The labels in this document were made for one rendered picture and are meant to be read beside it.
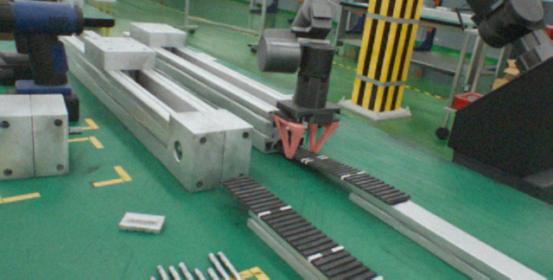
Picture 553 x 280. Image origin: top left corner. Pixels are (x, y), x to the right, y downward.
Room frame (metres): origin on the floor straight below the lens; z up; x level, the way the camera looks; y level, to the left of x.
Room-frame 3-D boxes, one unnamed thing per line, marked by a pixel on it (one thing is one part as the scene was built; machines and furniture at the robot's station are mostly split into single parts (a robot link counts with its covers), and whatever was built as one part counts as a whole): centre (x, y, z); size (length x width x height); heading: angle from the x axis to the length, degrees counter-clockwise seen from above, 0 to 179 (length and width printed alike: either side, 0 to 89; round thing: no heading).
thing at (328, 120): (0.79, -0.06, 0.84); 0.07 x 0.07 x 0.09; 38
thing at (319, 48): (0.78, -0.04, 0.97); 0.07 x 0.06 x 0.07; 109
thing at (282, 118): (0.77, -0.04, 0.84); 0.07 x 0.07 x 0.09; 38
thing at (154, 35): (1.33, 0.39, 0.87); 0.16 x 0.11 x 0.07; 38
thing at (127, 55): (1.01, 0.38, 0.87); 0.16 x 0.11 x 0.07; 38
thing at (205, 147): (0.67, 0.09, 0.83); 0.12 x 0.09 x 0.10; 128
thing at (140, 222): (0.50, 0.15, 0.78); 0.05 x 0.03 x 0.01; 93
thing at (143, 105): (1.01, 0.38, 0.82); 0.80 x 0.10 x 0.09; 38
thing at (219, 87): (1.13, 0.23, 0.82); 0.80 x 0.10 x 0.09; 38
